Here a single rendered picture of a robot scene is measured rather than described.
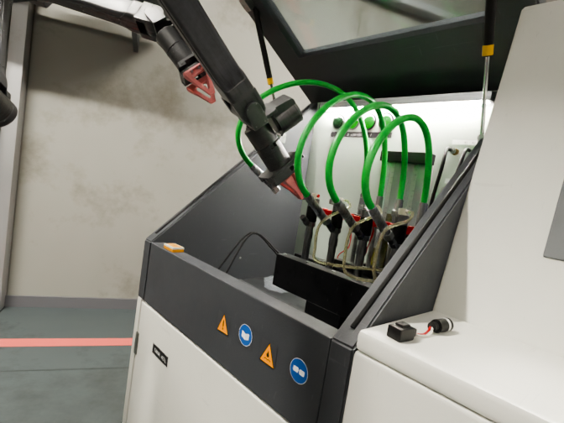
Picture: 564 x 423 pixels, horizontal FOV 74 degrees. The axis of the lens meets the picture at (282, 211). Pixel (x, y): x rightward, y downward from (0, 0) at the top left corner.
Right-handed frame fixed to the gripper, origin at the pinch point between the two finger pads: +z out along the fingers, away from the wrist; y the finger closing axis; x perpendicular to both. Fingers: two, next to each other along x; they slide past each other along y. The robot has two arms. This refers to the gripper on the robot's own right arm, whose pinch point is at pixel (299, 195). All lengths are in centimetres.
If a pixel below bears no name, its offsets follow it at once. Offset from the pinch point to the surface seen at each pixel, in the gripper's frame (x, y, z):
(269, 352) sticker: -24.1, -29.1, 7.8
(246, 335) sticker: -17.7, -30.0, 6.3
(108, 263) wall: 228, -70, 37
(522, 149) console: -38.6, 23.0, 3.6
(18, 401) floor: 115, -123, 36
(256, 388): -22.1, -34.5, 12.6
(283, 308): -23.9, -22.8, 3.5
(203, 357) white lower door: -5.6, -39.1, 11.0
